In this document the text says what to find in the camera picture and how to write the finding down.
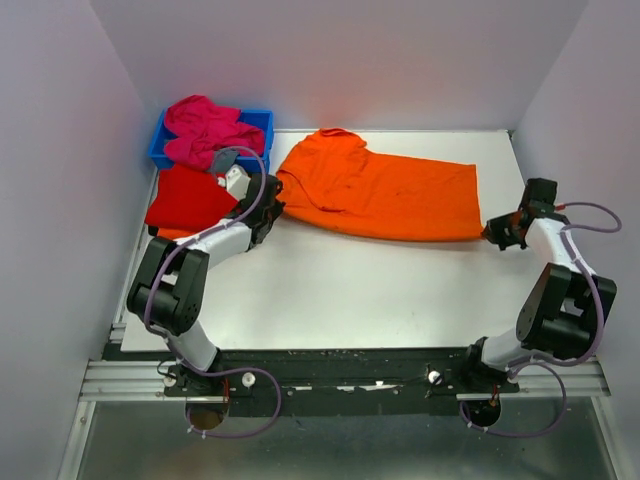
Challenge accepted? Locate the orange t-shirt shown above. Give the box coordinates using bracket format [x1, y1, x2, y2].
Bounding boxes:
[276, 128, 482, 242]
[147, 226, 195, 241]

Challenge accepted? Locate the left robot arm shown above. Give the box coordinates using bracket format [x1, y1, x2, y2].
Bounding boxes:
[126, 174, 284, 395]

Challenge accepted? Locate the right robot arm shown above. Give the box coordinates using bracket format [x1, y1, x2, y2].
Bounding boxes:
[459, 178, 617, 392]

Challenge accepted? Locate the grey garment in bin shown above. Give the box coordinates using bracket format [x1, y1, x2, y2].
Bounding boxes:
[209, 148, 239, 175]

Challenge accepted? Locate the folded red t-shirt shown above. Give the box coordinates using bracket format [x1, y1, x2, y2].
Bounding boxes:
[145, 165, 242, 233]

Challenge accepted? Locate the folded orange t-shirt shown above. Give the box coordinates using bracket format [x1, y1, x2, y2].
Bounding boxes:
[147, 226, 195, 241]

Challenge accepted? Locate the blue plastic bin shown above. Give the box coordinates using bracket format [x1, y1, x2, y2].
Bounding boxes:
[148, 108, 275, 178]

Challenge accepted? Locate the pink t-shirt in bin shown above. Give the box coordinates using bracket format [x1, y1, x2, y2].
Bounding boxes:
[163, 95, 265, 171]

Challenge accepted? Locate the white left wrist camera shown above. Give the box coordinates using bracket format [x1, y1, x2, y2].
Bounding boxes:
[216, 165, 251, 201]

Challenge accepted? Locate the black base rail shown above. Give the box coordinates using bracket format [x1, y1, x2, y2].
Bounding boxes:
[163, 347, 519, 418]

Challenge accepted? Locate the aluminium extrusion frame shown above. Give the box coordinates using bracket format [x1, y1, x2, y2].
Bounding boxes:
[54, 357, 179, 480]

